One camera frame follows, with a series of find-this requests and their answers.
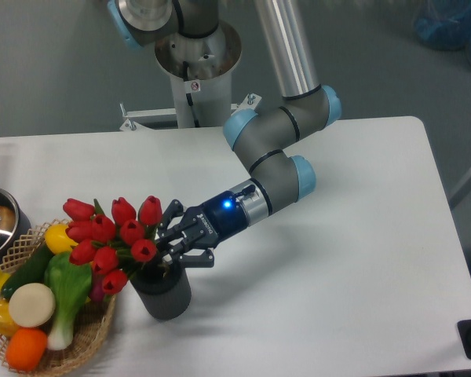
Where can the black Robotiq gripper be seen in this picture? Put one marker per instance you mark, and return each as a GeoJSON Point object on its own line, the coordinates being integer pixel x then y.
{"type": "Point", "coordinates": [200, 227]}

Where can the red tulip bouquet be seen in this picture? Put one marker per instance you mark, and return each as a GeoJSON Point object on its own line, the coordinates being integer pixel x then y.
{"type": "Point", "coordinates": [119, 246]}

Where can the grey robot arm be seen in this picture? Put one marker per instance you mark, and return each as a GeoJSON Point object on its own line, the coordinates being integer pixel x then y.
{"type": "Point", "coordinates": [259, 140]}

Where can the dark grey ribbed vase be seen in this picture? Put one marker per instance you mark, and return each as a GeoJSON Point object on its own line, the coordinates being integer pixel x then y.
{"type": "Point", "coordinates": [165, 294]}

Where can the purple toy radish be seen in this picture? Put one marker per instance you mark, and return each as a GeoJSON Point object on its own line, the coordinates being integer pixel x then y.
{"type": "Point", "coordinates": [96, 293]}

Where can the green toy bok choy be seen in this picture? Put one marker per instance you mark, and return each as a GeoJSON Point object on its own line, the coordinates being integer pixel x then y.
{"type": "Point", "coordinates": [70, 285]}

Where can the yellow toy squash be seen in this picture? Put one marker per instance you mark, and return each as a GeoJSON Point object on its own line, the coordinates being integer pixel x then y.
{"type": "Point", "coordinates": [57, 239]}

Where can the woven wicker basket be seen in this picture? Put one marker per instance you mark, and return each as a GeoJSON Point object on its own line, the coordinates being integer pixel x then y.
{"type": "Point", "coordinates": [91, 325]}

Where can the green toy cucumber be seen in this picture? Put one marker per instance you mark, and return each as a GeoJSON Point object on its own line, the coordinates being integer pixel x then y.
{"type": "Point", "coordinates": [32, 271]}

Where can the beige round toy bun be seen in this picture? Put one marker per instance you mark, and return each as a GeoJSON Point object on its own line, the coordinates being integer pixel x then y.
{"type": "Point", "coordinates": [32, 305]}

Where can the orange toy fruit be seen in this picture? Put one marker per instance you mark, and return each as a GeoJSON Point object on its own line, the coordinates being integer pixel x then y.
{"type": "Point", "coordinates": [25, 349]}

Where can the yellow toy bell pepper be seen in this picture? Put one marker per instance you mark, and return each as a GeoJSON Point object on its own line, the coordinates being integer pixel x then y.
{"type": "Point", "coordinates": [8, 327]}

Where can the blue plastic bag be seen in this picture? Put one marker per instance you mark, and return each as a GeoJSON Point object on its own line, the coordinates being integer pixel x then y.
{"type": "Point", "coordinates": [444, 25]}

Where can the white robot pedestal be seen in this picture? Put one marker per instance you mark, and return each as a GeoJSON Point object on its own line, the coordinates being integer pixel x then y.
{"type": "Point", "coordinates": [200, 72]}

